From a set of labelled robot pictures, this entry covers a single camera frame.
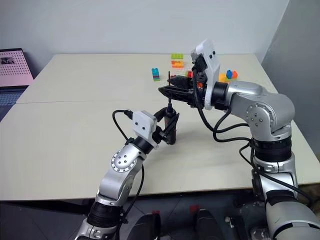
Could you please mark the open laptop with pink screen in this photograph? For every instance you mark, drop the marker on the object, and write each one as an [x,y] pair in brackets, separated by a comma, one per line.
[12,67]

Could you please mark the orange toy brick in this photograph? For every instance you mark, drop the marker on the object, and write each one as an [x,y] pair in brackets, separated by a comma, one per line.
[177,64]

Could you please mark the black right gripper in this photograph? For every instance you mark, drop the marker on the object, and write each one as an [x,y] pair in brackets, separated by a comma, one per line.
[200,72]

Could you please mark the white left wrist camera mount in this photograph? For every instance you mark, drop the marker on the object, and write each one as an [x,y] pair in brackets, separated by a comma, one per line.
[143,126]

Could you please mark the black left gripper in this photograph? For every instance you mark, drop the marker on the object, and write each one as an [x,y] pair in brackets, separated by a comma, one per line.
[160,136]

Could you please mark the cyan purple green brick stack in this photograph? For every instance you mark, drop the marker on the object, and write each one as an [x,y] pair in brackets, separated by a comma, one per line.
[156,74]

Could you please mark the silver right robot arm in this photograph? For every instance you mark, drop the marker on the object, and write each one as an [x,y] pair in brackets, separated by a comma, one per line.
[262,105]

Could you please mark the green toy brick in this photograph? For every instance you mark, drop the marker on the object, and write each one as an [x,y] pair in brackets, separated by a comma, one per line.
[177,56]

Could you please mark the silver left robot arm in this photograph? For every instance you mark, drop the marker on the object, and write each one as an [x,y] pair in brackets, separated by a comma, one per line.
[117,175]

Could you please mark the yellow orange blue brick stack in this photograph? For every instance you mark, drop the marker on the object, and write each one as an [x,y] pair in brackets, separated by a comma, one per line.
[231,75]

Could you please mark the dark rounded shape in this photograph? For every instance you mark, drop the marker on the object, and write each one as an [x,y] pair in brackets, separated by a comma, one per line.
[208,226]
[147,227]

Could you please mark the green red brick block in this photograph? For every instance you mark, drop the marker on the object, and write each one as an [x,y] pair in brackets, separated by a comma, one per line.
[190,74]

